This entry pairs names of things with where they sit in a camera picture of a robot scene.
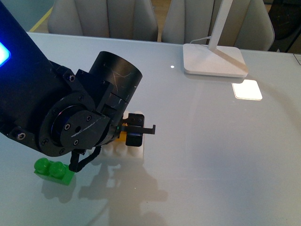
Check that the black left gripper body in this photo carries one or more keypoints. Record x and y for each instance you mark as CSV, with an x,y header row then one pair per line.
x,y
111,83

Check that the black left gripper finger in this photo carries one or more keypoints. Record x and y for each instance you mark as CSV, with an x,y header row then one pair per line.
x,y
134,134
134,119

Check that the yellow two-stud block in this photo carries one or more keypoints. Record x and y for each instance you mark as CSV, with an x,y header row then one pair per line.
x,y
122,137

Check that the white studded base plate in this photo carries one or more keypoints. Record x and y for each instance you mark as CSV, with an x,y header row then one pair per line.
x,y
119,150

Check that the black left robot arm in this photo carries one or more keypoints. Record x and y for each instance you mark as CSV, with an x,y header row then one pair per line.
x,y
47,107

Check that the green two-stud block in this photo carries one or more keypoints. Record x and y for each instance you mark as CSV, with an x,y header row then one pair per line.
x,y
54,171

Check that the beige left chair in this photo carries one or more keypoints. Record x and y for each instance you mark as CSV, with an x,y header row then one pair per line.
x,y
119,19

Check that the beige chair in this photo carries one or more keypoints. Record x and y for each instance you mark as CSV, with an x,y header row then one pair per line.
x,y
119,19
247,26

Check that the white desk lamp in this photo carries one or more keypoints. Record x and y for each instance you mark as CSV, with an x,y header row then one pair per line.
x,y
212,59

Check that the beige right chair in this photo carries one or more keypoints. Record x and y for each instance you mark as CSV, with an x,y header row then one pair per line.
x,y
247,26

